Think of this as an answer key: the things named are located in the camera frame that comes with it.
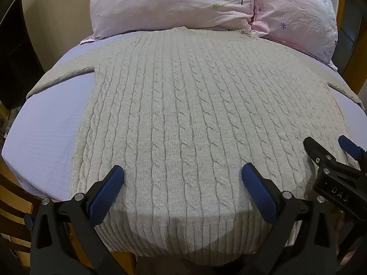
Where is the lavender bed sheet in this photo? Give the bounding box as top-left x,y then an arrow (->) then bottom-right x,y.
1,30 -> 367,202

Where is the wooden slatted bed frame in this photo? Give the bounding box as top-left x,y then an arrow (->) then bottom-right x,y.
0,157 -> 39,267

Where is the pink floral pillow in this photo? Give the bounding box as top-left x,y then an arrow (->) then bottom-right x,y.
252,0 -> 339,70
80,0 -> 270,46

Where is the beige cable knit sweater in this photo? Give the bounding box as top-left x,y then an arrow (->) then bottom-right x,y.
27,27 -> 366,267

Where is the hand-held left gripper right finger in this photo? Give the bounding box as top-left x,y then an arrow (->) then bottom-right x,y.
241,163 -> 342,275

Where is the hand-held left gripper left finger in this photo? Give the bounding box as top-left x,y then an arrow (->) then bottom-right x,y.
25,165 -> 127,275

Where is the dark cabinet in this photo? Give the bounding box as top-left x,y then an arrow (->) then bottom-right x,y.
0,0 -> 48,111

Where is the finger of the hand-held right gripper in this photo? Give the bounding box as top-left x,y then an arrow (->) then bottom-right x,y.
303,136 -> 338,176
338,135 -> 367,162

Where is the wooden bed headboard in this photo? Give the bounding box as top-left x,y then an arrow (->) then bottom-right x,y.
330,0 -> 367,99

